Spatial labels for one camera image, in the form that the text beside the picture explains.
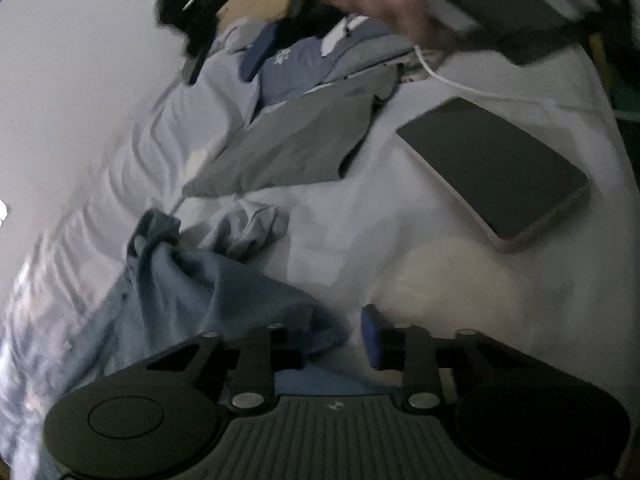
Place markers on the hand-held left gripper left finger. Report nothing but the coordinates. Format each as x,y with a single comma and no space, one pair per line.
255,360

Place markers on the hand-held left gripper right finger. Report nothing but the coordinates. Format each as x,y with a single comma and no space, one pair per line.
372,335

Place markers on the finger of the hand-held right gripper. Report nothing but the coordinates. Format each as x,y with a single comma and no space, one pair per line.
257,52
195,35

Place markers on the light blue shirt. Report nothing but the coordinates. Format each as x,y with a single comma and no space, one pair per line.
190,290

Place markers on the blue cartoon printed pillow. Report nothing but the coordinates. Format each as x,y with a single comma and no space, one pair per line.
295,67

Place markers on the grey folded cloth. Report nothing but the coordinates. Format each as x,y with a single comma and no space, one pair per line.
290,150

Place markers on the light blue printed duvet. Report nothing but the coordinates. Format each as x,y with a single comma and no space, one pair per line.
125,170

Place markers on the dark tablet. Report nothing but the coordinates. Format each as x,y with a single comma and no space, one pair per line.
490,170

